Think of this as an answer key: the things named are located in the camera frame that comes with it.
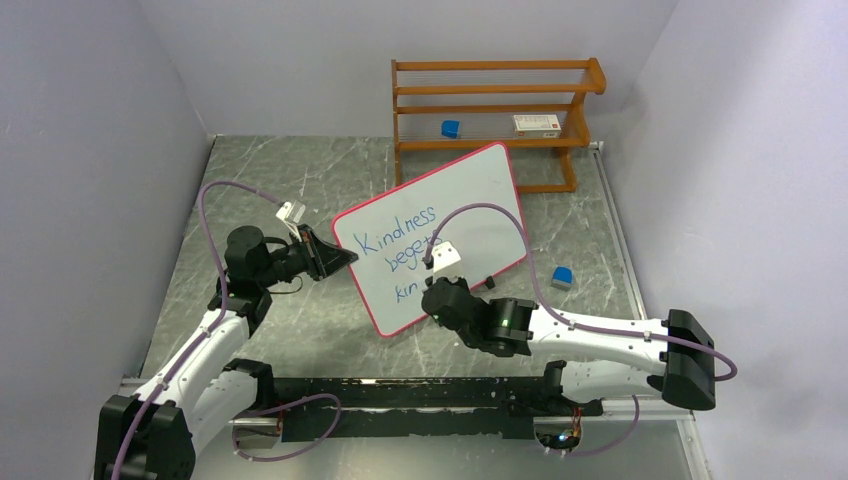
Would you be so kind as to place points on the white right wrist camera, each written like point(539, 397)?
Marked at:
point(446, 262)

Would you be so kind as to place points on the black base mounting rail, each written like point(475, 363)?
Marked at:
point(305, 408)

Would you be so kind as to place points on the orange wooden shelf rack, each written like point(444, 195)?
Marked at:
point(483, 95)

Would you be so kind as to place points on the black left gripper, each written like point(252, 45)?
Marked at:
point(321, 259)

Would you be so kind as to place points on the blue eraser on table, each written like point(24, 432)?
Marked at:
point(562, 278)

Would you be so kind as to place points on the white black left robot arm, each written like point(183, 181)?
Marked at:
point(158, 431)

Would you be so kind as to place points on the blue eraser on shelf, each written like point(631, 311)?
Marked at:
point(450, 129)

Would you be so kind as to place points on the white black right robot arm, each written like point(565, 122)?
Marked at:
point(671, 358)

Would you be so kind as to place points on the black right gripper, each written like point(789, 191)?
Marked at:
point(455, 280)

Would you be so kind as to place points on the white cardboard box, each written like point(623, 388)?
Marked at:
point(536, 126)

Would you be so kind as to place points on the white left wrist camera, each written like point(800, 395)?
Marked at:
point(290, 214)

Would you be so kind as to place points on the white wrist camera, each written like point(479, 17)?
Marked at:
point(446, 262)
point(290, 214)

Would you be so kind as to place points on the pink framed whiteboard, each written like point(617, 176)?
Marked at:
point(471, 202)

